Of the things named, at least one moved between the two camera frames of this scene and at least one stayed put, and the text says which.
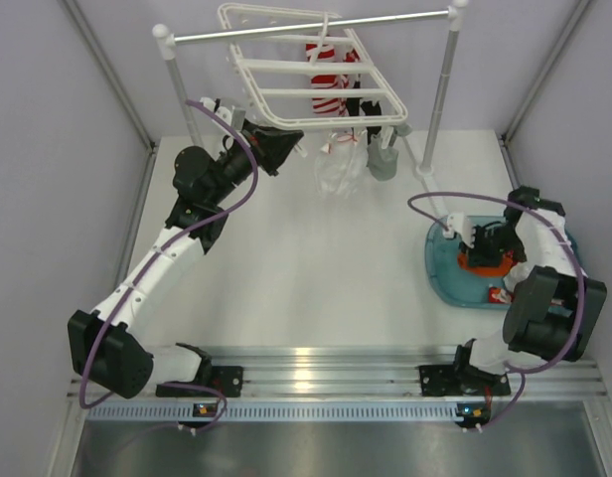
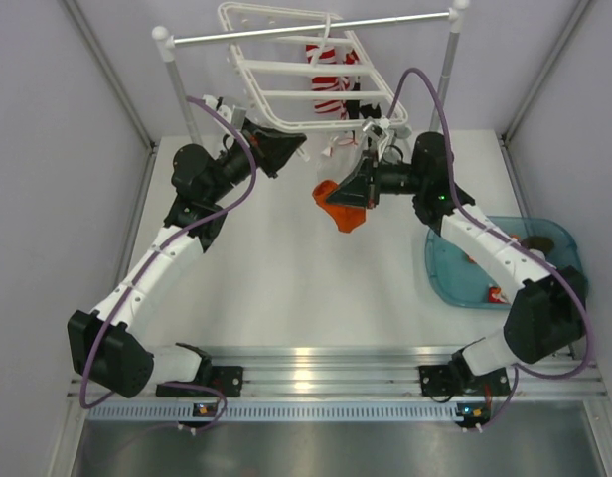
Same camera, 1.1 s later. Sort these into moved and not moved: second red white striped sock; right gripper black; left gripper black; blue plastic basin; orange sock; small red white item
Moved: right gripper black; orange sock
Not moved: second red white striped sock; small red white item; left gripper black; blue plastic basin
